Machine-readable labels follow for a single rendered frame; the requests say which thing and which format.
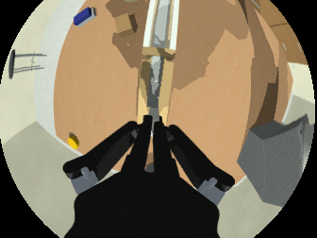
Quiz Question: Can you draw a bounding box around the yellow short cylinder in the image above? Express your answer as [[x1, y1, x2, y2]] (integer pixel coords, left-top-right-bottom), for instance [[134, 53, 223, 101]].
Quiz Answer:
[[68, 136, 79, 149]]

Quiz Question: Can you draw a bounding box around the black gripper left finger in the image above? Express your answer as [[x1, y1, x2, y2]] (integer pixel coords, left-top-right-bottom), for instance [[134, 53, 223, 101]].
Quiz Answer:
[[62, 108, 155, 214]]

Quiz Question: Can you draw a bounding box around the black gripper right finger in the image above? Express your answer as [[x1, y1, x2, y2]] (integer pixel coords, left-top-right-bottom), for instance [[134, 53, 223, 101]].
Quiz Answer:
[[152, 108, 235, 218]]

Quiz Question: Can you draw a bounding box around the tan wooden block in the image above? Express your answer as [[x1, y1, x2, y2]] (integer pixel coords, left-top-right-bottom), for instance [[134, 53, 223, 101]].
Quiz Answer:
[[114, 13, 135, 38]]

